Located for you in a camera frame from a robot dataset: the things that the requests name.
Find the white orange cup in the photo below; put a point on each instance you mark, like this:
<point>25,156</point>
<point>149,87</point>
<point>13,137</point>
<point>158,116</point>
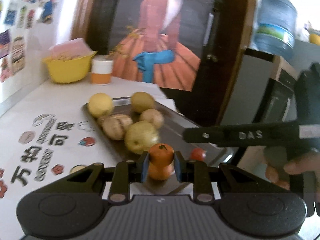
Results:
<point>101,72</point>

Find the blue water jug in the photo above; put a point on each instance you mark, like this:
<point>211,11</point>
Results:
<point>275,33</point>

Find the small red tomato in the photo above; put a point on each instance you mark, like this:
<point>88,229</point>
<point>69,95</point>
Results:
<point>198,154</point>

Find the yellow flower twig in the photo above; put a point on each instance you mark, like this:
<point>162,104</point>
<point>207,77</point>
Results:
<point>122,48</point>

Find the tan scarred fruit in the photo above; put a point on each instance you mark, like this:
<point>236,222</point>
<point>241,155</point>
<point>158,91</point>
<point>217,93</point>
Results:
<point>153,117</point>

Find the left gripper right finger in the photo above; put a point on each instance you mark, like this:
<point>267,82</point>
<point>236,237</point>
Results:
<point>201,176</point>

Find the cartoon children poster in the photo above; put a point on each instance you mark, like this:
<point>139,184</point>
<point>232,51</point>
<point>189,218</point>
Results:
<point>39,11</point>

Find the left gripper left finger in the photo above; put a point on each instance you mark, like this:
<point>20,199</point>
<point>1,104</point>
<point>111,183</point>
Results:
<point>94,178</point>

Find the pink white container in bowl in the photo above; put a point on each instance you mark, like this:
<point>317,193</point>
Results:
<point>70,49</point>

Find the right hand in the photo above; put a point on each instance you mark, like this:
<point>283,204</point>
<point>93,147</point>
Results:
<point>309,162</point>

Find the green-yellow lemon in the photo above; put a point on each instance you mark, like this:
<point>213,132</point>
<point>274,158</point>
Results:
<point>142,101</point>

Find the house drawings poster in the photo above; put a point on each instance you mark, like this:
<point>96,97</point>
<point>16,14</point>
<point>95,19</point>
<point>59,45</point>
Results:
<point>18,18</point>

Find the yellow lemon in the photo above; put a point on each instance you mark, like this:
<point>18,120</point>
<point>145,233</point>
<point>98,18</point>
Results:
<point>100,104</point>

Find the small tangerine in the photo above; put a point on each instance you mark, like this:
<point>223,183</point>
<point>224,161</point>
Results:
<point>161,155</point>

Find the painting of orange dress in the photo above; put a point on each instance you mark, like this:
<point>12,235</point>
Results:
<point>169,52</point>

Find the yellow plastic bowl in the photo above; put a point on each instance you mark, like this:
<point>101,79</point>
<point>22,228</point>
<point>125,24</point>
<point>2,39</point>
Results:
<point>69,71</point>

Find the brown potato-like fruit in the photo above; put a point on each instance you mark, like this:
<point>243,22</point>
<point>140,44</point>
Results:
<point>115,126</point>

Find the yellow pear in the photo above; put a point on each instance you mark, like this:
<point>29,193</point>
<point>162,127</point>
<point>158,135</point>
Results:
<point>140,137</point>

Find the orange mandarin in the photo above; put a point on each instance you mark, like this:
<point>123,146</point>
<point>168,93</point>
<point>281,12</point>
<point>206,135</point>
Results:
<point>160,173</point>

